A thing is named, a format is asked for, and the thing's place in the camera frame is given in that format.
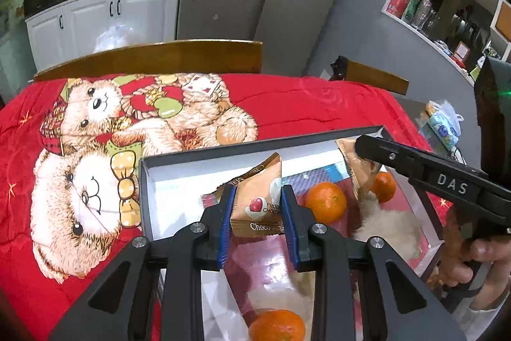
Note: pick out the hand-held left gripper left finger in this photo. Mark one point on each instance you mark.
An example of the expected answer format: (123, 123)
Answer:
(225, 233)

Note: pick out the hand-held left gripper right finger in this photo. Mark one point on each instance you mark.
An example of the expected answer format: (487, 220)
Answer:
(291, 233)

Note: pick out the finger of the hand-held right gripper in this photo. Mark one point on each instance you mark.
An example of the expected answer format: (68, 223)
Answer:
(419, 165)

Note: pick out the orange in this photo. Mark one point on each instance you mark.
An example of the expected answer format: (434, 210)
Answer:
(326, 202)
(384, 187)
(276, 327)

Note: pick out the brown snack packet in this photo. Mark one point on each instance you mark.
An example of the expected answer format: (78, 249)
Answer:
(259, 205)
(357, 165)

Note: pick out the cream plush toy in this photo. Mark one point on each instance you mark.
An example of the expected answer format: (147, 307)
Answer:
(389, 225)

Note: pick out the black gift box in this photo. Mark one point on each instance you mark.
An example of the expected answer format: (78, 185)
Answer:
(179, 173)

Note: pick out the person's right forearm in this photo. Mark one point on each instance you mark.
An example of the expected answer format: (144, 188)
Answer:
(487, 321)

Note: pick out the person's right hand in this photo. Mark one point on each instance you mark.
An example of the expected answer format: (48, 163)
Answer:
(487, 257)

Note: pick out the blue tissue pack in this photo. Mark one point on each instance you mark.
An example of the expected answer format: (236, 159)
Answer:
(444, 131)

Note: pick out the clear plastic bag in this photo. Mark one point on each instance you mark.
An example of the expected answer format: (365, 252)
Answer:
(443, 109)

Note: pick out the wooden chair back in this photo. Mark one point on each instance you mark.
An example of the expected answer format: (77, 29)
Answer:
(375, 77)

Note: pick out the red bear printed blanket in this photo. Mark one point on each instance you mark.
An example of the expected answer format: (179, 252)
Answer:
(299, 105)

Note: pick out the clear glass bottles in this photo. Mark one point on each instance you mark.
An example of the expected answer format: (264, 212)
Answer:
(425, 15)

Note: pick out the white plastic bag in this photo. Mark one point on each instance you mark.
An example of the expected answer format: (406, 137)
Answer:
(112, 39)

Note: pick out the white kitchen cabinet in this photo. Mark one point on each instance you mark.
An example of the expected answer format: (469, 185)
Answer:
(99, 19)

